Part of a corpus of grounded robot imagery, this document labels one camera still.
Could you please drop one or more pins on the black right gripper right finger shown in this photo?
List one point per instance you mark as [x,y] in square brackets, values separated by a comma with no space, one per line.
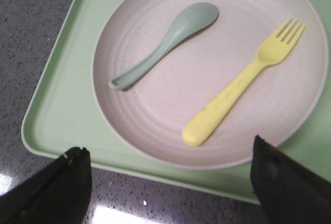
[287,191]

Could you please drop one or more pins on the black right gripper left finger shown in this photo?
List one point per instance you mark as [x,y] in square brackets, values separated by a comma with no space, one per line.
[59,193]

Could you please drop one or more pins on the beige round plate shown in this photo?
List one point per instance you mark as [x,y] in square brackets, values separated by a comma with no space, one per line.
[151,115]

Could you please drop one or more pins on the yellow plastic fork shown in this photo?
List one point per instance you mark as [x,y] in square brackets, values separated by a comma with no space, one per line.
[271,52]

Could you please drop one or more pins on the light green plastic tray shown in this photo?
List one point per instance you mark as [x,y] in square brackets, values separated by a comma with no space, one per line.
[63,113]

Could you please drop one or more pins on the sage green plastic spoon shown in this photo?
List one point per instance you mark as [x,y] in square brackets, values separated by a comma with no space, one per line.
[186,24]

